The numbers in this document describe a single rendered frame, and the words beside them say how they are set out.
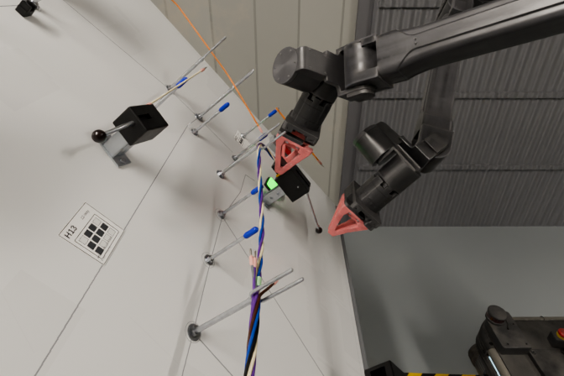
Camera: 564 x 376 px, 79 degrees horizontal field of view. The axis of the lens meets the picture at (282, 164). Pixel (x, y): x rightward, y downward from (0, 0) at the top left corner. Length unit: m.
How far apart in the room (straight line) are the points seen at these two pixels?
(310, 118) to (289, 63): 0.11
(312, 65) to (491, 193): 2.14
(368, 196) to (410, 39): 0.28
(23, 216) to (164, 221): 0.15
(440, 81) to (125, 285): 0.65
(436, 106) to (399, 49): 0.24
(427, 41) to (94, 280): 0.46
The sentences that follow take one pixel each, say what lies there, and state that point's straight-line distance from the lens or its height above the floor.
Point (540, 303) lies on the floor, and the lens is 2.34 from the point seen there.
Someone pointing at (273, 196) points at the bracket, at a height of 1.11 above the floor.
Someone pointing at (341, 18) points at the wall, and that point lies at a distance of 1.90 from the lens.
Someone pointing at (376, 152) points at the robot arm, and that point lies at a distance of 0.64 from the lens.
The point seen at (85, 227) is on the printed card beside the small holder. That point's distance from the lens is 0.39.
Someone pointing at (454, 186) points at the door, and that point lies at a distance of 2.42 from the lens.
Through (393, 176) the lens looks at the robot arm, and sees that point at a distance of 0.63.
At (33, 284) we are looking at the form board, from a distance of 0.35.
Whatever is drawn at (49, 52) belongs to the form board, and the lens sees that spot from 0.54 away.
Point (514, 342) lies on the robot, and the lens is 1.70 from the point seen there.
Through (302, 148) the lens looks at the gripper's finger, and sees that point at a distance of 0.58.
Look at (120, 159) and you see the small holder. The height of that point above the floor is 1.29.
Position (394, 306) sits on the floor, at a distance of 1.99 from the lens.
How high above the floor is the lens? 1.49
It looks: 29 degrees down
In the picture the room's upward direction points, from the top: straight up
